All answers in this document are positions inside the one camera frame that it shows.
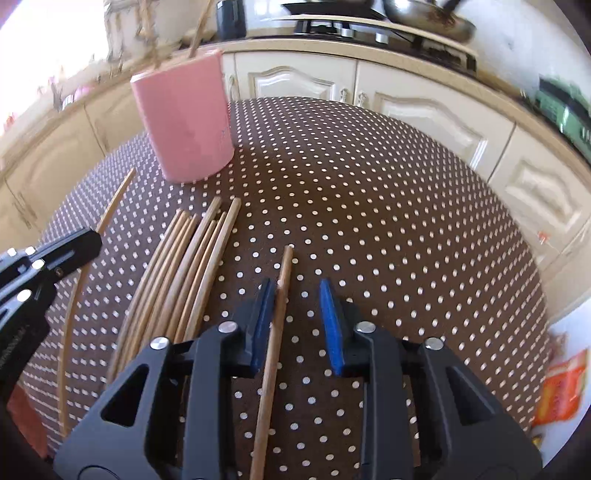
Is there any wooden chopstick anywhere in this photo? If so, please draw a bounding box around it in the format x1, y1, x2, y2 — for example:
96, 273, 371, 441
188, 0, 215, 59
249, 245, 294, 480
57, 168, 136, 439
183, 197, 242, 341

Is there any orange snack bag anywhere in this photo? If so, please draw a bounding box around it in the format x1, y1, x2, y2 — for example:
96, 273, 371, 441
533, 349, 589, 427

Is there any brown polka dot tablecloth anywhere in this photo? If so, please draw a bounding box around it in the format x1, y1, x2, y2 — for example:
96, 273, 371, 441
22, 97, 548, 479

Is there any pink cylindrical utensil holder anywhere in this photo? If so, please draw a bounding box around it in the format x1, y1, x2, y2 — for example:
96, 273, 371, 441
130, 49, 235, 183

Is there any black electric kettle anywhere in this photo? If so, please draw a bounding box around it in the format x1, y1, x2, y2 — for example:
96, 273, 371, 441
215, 0, 246, 41

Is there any green countertop appliance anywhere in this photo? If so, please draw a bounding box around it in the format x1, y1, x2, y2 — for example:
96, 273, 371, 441
534, 76, 590, 163

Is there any black gas stove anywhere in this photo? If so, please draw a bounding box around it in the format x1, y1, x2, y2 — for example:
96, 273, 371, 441
273, 1, 478, 75

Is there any steel wok black handle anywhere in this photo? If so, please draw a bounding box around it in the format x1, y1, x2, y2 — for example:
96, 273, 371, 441
383, 0, 477, 43

